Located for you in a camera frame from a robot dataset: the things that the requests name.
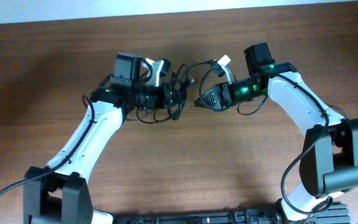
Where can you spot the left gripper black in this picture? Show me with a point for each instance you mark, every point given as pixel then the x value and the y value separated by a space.
pixel 165 90

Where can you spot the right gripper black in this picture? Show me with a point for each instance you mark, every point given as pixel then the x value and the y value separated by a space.
pixel 224 95

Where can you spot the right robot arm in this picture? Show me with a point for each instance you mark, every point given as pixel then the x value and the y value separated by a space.
pixel 328 163

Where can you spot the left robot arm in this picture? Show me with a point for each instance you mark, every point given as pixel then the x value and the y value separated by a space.
pixel 58 193

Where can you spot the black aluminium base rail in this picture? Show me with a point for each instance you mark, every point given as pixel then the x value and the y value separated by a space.
pixel 228 216

